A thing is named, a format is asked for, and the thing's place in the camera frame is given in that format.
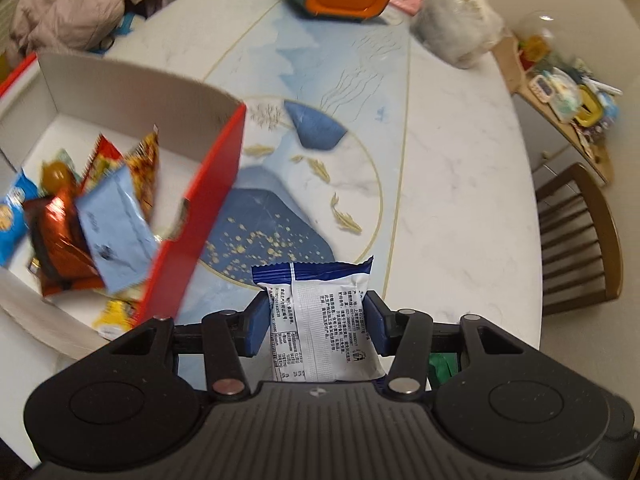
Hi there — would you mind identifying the light blue snack packet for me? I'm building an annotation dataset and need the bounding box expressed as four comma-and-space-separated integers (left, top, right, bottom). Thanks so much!
76, 167, 158, 294

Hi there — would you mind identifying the yellow tissue box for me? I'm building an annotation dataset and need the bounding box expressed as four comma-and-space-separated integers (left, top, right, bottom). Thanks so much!
574, 84, 604, 129

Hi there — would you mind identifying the pink padded jacket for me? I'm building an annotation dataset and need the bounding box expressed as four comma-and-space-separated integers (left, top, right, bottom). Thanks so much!
6, 0, 144, 67

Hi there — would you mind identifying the green snack bar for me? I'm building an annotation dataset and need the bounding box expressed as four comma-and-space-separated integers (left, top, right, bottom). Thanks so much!
427, 353, 459, 389

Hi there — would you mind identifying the packaged braised egg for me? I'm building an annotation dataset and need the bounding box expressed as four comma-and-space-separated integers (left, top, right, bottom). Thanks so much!
39, 148, 81, 196

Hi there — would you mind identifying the red white cardboard box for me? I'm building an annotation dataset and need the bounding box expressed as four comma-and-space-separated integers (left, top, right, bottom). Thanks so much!
1, 52, 246, 360

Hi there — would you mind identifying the blue cookie snack packet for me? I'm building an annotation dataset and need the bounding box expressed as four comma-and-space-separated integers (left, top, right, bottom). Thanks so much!
0, 170, 39, 266

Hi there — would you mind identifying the dark red foil snack bag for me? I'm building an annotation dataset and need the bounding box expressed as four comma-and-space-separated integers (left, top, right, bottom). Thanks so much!
23, 185, 104, 297

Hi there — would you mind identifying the wooden side cabinet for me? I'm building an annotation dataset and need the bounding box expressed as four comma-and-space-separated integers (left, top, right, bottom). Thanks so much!
492, 36, 614, 186

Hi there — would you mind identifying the red yellow chips bag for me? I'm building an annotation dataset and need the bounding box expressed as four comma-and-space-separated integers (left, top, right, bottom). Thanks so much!
80, 128, 160, 221

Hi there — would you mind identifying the brown wooden chair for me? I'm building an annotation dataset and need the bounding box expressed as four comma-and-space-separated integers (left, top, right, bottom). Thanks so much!
536, 164, 624, 316

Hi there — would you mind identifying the clear plastic bag of food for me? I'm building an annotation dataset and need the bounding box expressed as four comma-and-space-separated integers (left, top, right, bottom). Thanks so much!
411, 0, 506, 70

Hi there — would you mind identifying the white blue snack packet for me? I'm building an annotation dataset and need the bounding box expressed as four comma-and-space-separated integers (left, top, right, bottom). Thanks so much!
252, 259, 384, 382

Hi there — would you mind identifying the small pink timer clock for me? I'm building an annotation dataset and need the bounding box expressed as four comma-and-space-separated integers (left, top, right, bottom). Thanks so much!
527, 74, 555, 104

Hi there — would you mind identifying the yellow triangular snack packet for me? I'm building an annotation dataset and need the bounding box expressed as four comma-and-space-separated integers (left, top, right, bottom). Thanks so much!
92, 299, 137, 340

